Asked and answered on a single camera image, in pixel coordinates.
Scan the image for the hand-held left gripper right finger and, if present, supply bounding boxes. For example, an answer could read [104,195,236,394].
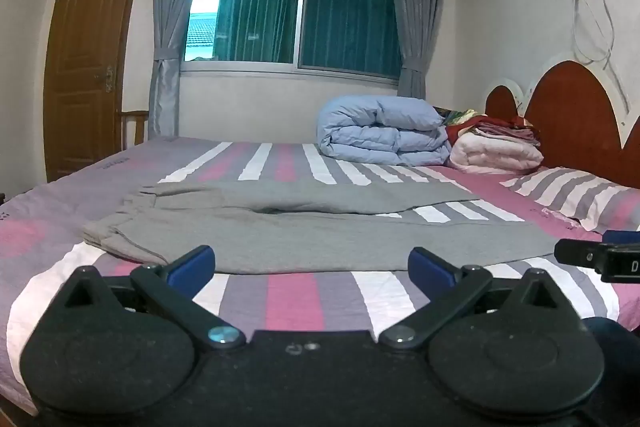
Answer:
[378,247,573,350]

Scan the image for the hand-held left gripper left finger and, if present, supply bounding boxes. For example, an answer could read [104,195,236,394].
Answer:
[47,245,247,350]

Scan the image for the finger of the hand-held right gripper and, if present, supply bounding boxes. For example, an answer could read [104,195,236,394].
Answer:
[554,230,640,267]

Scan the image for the grey pants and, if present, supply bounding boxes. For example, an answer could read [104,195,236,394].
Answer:
[82,179,563,273]

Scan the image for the striped pillow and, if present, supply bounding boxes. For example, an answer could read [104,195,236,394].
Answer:
[501,167,640,232]

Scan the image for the bed with striped sheet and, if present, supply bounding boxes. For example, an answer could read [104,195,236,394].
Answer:
[0,136,640,427]

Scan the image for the red wooden headboard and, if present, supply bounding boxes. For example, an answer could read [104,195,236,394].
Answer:
[484,60,640,190]

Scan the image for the stack of folded red clothes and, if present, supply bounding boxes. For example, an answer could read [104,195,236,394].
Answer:
[432,107,543,148]

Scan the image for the light blue folded duvet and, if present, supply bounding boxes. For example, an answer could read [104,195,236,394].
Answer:
[316,95,453,166]

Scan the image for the wooden chair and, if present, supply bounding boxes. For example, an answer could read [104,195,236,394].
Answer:
[117,109,151,152]

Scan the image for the brown wooden door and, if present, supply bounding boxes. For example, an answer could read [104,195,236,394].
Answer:
[42,0,157,184]

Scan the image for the grey curtain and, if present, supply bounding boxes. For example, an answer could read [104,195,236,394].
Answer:
[382,0,453,98]
[147,0,223,140]

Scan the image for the metal door handle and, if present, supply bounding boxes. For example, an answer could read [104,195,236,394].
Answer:
[95,65,115,94]

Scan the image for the white wall cable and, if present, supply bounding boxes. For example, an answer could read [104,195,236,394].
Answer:
[572,0,632,128]

